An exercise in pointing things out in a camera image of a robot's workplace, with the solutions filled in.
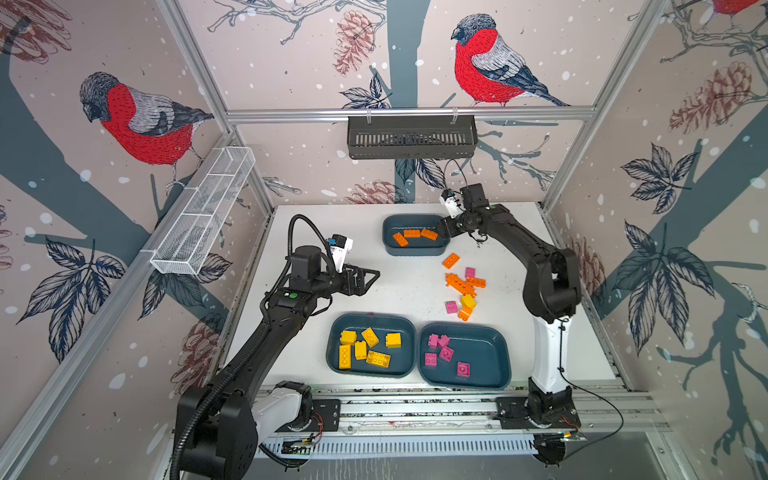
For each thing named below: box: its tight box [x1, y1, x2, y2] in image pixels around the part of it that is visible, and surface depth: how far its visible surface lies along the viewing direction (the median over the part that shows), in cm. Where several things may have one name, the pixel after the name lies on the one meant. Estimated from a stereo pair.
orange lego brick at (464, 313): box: [458, 306, 473, 322], surface depth 92 cm
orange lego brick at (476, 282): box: [466, 277, 487, 289], surface depth 100 cm
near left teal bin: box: [326, 312, 417, 379], surface depth 85 cm
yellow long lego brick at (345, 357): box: [339, 344, 351, 370], surface depth 85 cm
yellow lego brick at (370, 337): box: [361, 327, 379, 348], surface depth 87 cm
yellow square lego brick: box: [386, 332, 401, 349], surface depth 85 cm
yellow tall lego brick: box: [355, 340, 367, 360], surface depth 84 cm
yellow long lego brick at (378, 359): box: [366, 350, 392, 368], surface depth 83 cm
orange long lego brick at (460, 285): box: [445, 273, 477, 298], surface depth 99 cm
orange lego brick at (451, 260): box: [442, 253, 461, 269], surface depth 106 cm
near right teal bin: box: [418, 321, 512, 390], surface depth 83 cm
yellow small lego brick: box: [462, 293, 477, 308], surface depth 94 cm
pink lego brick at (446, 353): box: [439, 346, 455, 362], surface depth 85 cm
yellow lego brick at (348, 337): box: [340, 330, 357, 345], surface depth 87 cm
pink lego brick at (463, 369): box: [457, 361, 471, 378], surface depth 81 cm
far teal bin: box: [383, 214, 451, 256], surface depth 112 cm
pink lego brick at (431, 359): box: [425, 352, 437, 366], surface depth 83 cm
